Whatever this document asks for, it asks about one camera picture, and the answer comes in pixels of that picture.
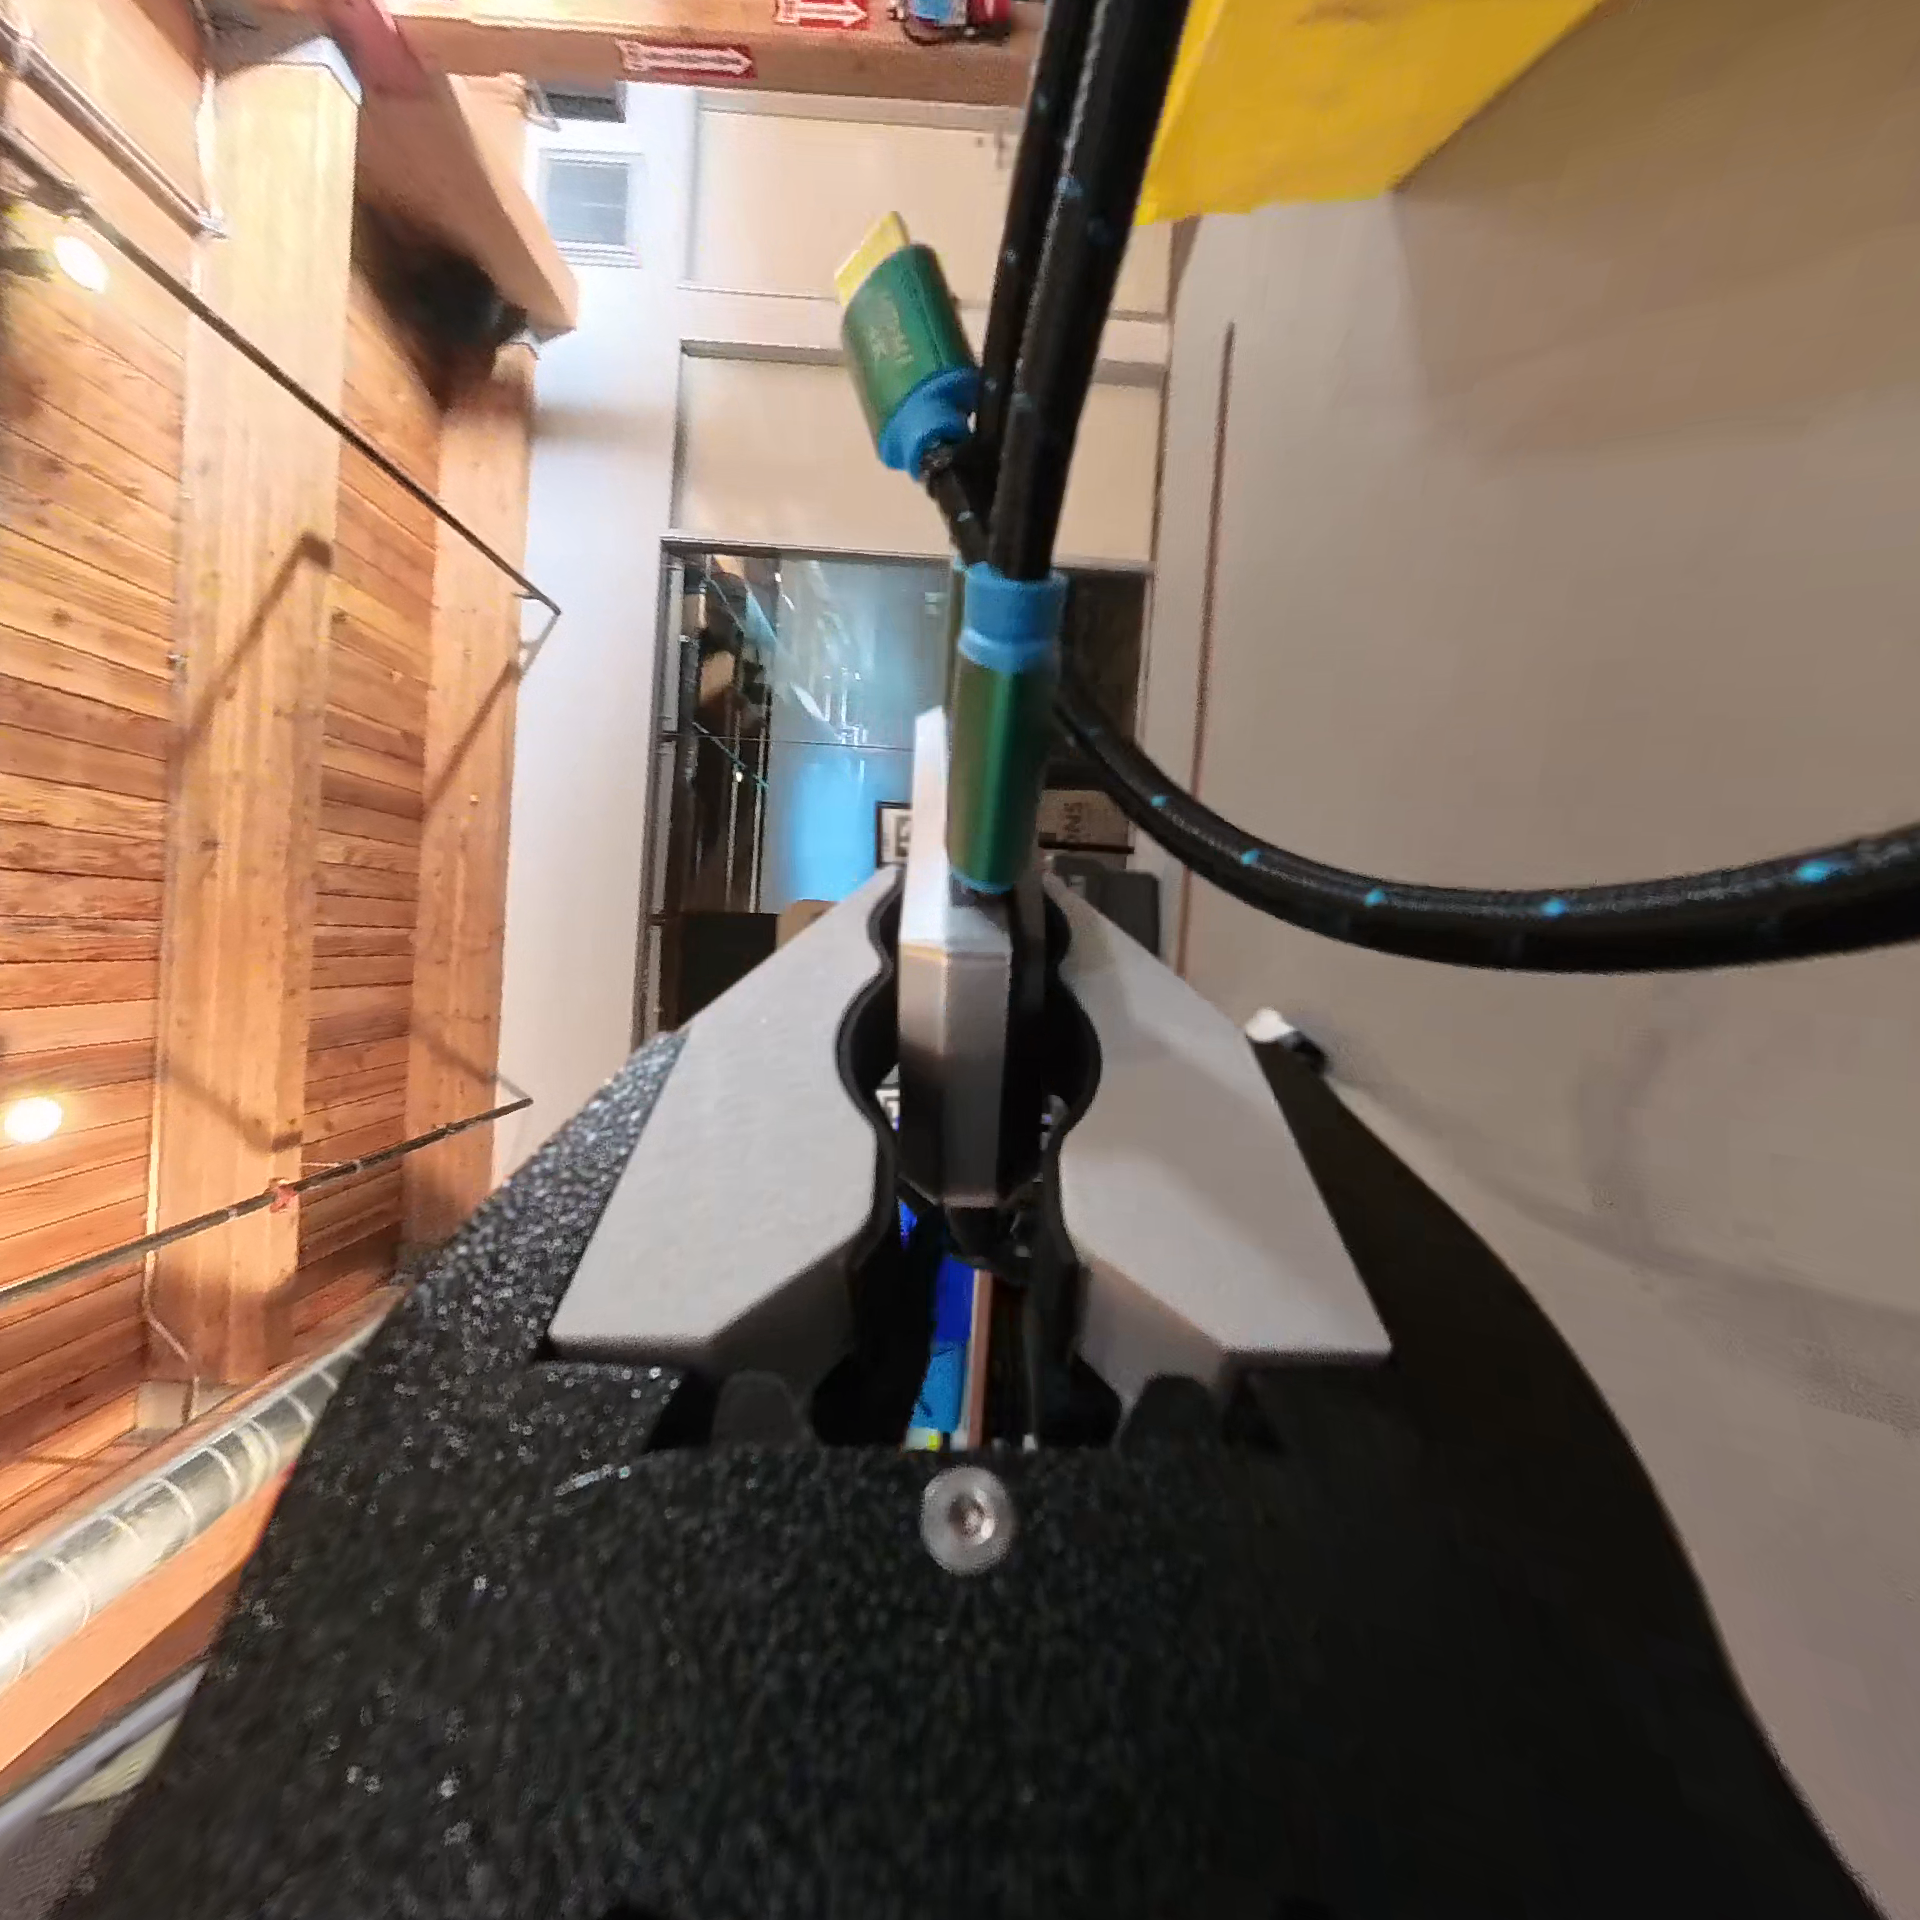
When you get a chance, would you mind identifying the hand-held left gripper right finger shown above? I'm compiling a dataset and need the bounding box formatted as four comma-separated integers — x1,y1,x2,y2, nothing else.
1043,874,1396,1398

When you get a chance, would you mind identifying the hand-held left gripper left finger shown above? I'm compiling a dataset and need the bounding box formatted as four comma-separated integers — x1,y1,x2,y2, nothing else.
545,865,911,1416

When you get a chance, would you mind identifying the silver multiport adapter hub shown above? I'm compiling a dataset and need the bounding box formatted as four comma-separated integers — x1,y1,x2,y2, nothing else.
896,704,1051,1217

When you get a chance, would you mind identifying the black braided hdmi cable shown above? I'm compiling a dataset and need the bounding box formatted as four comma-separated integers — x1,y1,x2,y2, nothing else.
833,0,1920,976

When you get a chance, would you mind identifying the large yellow plastic bin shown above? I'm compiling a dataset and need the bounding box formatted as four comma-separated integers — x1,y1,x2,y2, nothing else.
1137,0,1614,226

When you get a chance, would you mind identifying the thin black ceiling rod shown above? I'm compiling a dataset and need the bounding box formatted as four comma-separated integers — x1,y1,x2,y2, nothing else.
0,128,566,663
0,1099,537,1300

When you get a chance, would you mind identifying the white door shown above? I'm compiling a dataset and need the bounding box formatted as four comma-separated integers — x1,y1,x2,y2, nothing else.
670,343,1172,561
681,89,1180,324

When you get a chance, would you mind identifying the silver ribbed duct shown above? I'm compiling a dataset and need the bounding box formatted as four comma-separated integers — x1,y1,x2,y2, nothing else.
0,1319,355,1706

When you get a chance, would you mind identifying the white wall vent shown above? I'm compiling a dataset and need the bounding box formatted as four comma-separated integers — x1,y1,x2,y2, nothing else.
536,147,640,262

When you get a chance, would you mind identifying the wooden post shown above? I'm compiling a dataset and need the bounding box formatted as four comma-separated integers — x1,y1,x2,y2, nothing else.
392,0,1041,111

